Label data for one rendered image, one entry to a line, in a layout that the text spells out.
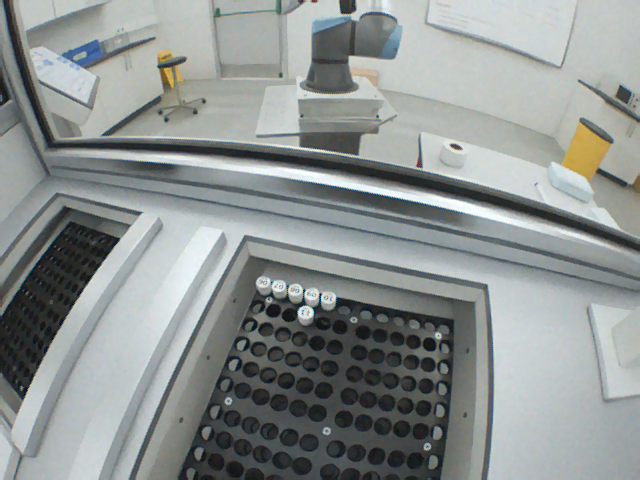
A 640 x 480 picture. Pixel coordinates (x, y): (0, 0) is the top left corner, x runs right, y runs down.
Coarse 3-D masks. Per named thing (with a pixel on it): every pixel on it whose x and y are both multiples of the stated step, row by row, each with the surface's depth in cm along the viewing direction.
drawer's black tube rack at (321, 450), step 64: (256, 320) 23; (320, 320) 23; (256, 384) 19; (320, 384) 19; (384, 384) 19; (448, 384) 19; (192, 448) 15; (256, 448) 16; (320, 448) 16; (384, 448) 16
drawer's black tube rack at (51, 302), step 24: (72, 240) 28; (48, 264) 25; (72, 264) 25; (96, 264) 26; (24, 288) 22; (48, 288) 23; (72, 288) 23; (24, 312) 20; (48, 312) 21; (0, 336) 18; (24, 336) 18; (48, 336) 19; (0, 360) 16; (24, 360) 17; (24, 384) 15
